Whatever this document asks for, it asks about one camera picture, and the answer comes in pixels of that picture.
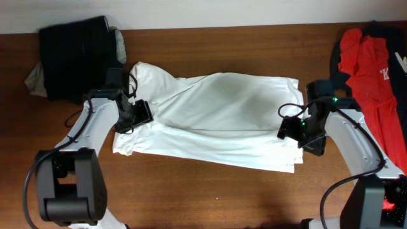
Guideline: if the black garment with white letters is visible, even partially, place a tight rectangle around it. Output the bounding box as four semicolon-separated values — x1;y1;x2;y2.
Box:
330;21;406;135

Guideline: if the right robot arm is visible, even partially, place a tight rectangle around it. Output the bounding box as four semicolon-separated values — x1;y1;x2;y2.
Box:
277;80;406;229

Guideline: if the white robot print t-shirt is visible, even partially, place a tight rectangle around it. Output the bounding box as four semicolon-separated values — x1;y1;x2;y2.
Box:
113;62;303;173

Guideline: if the black folded garment stack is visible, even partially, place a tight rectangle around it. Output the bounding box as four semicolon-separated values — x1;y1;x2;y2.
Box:
38;15;130;106

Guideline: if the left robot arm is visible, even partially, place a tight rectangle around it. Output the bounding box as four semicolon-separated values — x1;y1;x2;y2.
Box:
28;69;153;228

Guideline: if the red t-shirt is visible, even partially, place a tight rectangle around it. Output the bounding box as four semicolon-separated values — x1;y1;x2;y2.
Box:
338;29;406;172

